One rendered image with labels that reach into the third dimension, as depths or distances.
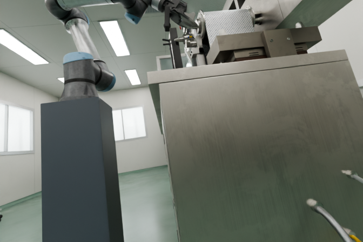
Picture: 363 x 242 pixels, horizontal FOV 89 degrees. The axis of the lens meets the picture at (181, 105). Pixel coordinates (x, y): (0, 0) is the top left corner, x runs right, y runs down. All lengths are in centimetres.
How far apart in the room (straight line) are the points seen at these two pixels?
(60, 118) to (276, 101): 72
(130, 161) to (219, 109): 598
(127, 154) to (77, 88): 570
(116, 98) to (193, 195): 631
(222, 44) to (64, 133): 63
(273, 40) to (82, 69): 73
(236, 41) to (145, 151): 585
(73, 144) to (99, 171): 13
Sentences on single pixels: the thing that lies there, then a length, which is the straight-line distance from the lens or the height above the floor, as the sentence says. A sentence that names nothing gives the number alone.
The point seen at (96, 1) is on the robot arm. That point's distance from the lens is 103.
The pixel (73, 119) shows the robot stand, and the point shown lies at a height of 83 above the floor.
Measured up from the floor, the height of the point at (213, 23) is 121.
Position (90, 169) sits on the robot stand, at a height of 65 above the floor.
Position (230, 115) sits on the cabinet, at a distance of 55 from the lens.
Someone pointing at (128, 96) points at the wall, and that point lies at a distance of 667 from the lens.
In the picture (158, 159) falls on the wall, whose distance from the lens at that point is 635.
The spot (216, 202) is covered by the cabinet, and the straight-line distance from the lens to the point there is 55.
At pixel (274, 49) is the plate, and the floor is 94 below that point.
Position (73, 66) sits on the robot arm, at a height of 105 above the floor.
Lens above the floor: 68
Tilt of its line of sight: 11 degrees up
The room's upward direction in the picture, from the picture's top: 9 degrees counter-clockwise
